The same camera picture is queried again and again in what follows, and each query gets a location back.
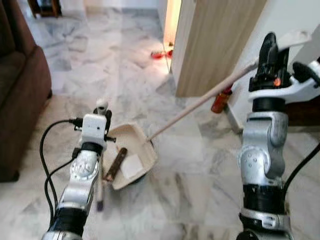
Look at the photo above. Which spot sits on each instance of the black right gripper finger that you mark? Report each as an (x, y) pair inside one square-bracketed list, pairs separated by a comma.
[(270, 47)]

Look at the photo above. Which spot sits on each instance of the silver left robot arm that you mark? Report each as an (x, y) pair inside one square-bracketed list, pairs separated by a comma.
[(80, 177)]

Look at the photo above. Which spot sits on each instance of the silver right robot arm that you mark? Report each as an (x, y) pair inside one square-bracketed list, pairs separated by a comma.
[(262, 150)]

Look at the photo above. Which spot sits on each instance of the small red floor item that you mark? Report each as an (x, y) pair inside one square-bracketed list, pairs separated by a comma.
[(159, 54)]

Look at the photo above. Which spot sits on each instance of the dark brown strip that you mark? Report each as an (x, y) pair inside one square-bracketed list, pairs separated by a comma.
[(116, 164)]

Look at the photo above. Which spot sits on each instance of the white square card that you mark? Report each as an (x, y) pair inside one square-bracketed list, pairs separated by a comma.
[(133, 166)]

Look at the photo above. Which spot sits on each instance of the light wooden cabinet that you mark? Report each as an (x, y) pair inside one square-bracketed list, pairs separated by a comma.
[(220, 40)]

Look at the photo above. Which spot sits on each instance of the dark brown furniture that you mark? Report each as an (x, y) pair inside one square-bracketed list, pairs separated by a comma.
[(305, 112)]

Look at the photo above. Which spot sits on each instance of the red-brown bottle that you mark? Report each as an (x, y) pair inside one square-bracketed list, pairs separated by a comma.
[(220, 102)]

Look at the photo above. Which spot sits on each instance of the brown sofa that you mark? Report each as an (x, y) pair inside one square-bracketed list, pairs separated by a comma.
[(20, 90)]

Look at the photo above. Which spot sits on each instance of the dark wooden stool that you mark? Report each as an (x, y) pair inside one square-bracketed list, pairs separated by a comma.
[(45, 6)]

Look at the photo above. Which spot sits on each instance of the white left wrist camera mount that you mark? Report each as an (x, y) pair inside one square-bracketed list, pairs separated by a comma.
[(93, 130)]

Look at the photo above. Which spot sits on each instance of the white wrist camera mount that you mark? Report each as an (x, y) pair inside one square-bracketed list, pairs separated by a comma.
[(93, 130), (295, 87)]

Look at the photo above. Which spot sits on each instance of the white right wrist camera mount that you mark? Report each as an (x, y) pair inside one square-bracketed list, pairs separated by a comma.
[(295, 87)]

